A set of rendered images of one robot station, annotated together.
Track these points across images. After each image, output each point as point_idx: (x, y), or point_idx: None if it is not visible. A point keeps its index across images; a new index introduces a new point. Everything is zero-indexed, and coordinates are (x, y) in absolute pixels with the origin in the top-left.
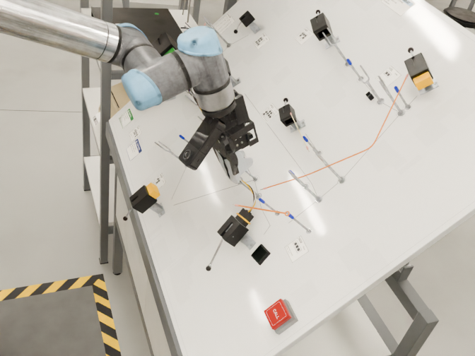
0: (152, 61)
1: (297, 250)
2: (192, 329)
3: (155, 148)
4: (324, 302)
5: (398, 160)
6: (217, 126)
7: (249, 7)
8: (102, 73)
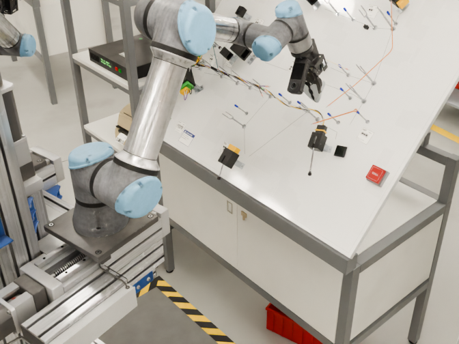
0: (268, 28)
1: (366, 136)
2: (315, 219)
3: (206, 128)
4: (401, 154)
5: (406, 56)
6: (307, 61)
7: (233, 5)
8: (133, 91)
